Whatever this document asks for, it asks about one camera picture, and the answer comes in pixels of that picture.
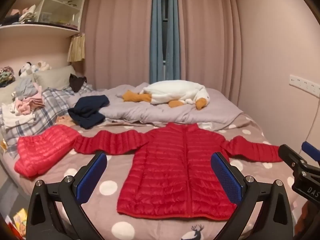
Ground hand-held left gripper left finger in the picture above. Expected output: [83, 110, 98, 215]
[26, 151, 108, 240]

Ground white wall power strip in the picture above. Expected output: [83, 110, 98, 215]
[289, 74, 320, 94]

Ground peach cloth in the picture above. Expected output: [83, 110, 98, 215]
[56, 116, 75, 127]

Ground blue-grey garment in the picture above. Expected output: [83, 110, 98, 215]
[14, 77, 38, 98]

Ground dark brown garment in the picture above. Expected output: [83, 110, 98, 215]
[69, 74, 87, 93]

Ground white folded clothes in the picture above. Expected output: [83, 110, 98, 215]
[1, 104, 37, 130]

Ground yellow pleated cloth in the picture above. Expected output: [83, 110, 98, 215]
[67, 33, 86, 62]

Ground white goose plush toy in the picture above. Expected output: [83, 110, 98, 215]
[122, 80, 208, 110]

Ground dark clothes on shelf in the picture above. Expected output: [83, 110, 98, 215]
[0, 14, 20, 27]

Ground white wall shelf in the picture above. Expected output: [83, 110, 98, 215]
[0, 0, 87, 37]

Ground multicolour knitted cloth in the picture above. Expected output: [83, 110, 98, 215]
[0, 66, 17, 88]

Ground cream plush toy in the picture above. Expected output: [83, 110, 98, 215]
[31, 60, 52, 72]

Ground blue curtain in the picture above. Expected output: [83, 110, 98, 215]
[168, 0, 181, 80]
[149, 0, 165, 84]

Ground stack of books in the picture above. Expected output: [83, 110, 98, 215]
[5, 208, 27, 239]

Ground coral red folded jacket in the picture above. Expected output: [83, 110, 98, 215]
[14, 124, 82, 179]

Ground red down jacket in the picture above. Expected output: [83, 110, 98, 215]
[72, 122, 288, 220]

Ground pink clothes pile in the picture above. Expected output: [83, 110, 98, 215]
[10, 82, 45, 117]

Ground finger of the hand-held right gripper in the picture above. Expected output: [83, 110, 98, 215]
[278, 144, 310, 173]
[301, 141, 320, 172]

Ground grey duvet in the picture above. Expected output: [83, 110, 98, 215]
[66, 82, 244, 130]

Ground pink curtain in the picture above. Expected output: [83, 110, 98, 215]
[80, 0, 154, 90]
[176, 0, 243, 105]

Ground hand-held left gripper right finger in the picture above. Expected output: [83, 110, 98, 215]
[211, 152, 293, 240]

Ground beige pillow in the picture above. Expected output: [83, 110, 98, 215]
[34, 65, 77, 90]

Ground white cable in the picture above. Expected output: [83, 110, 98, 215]
[299, 92, 320, 147]

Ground navy blue garment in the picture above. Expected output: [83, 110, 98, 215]
[67, 95, 110, 130]

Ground light clothes on shelf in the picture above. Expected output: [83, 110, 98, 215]
[19, 4, 38, 23]

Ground black and white plush toy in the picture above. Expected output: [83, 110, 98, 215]
[19, 62, 33, 78]

